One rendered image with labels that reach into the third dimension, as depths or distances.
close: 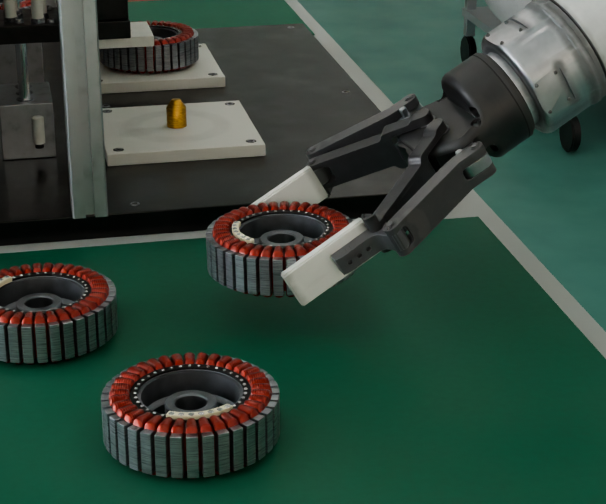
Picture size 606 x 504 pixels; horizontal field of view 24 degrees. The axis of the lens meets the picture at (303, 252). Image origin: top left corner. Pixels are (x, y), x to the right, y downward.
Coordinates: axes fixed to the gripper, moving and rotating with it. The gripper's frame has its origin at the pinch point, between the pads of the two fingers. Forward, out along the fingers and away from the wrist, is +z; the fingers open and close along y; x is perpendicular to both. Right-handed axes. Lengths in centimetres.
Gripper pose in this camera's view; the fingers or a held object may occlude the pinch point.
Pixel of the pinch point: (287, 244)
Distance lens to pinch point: 108.4
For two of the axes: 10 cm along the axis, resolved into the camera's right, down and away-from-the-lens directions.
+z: -8.2, 5.7, -0.5
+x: 4.8, 7.3, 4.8
